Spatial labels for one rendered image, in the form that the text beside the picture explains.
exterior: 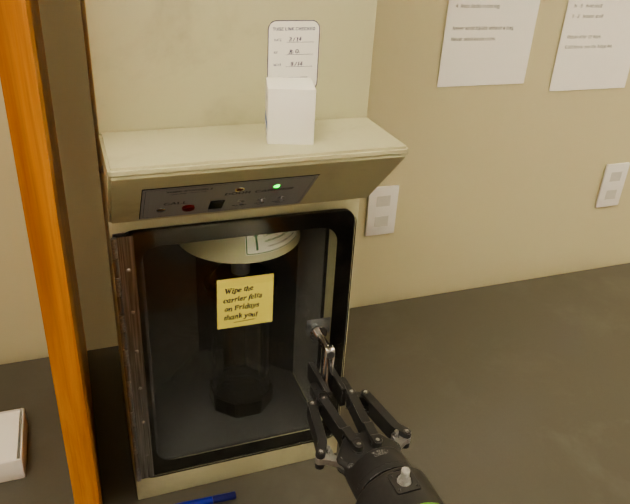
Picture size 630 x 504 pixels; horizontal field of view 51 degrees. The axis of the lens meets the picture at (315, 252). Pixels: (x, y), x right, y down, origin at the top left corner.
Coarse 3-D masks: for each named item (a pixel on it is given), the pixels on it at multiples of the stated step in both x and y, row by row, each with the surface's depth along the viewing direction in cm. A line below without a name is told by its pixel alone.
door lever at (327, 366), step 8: (320, 328) 93; (312, 336) 93; (320, 336) 92; (320, 344) 91; (328, 344) 90; (328, 352) 89; (328, 360) 90; (328, 368) 90; (328, 376) 91; (328, 384) 92
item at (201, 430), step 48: (144, 240) 78; (192, 240) 80; (240, 240) 82; (288, 240) 84; (336, 240) 87; (144, 288) 81; (192, 288) 83; (288, 288) 88; (336, 288) 91; (144, 336) 84; (192, 336) 86; (240, 336) 89; (288, 336) 92; (336, 336) 95; (192, 384) 90; (240, 384) 93; (288, 384) 96; (192, 432) 94; (240, 432) 97; (288, 432) 101
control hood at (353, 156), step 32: (192, 128) 74; (224, 128) 74; (256, 128) 75; (320, 128) 76; (352, 128) 77; (128, 160) 64; (160, 160) 64; (192, 160) 65; (224, 160) 66; (256, 160) 67; (288, 160) 68; (320, 160) 69; (352, 160) 71; (384, 160) 72; (128, 192) 66; (320, 192) 78; (352, 192) 81
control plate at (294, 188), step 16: (304, 176) 72; (144, 192) 67; (160, 192) 68; (176, 192) 68; (192, 192) 69; (208, 192) 70; (224, 192) 71; (240, 192) 72; (256, 192) 73; (272, 192) 74; (288, 192) 76; (304, 192) 77; (144, 208) 71; (176, 208) 73; (224, 208) 76; (240, 208) 77
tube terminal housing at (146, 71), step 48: (96, 0) 65; (144, 0) 67; (192, 0) 68; (240, 0) 70; (288, 0) 72; (336, 0) 73; (96, 48) 67; (144, 48) 69; (192, 48) 70; (240, 48) 72; (336, 48) 76; (96, 96) 69; (144, 96) 71; (192, 96) 73; (240, 96) 75; (336, 96) 79; (96, 144) 81; (144, 480) 97; (192, 480) 100
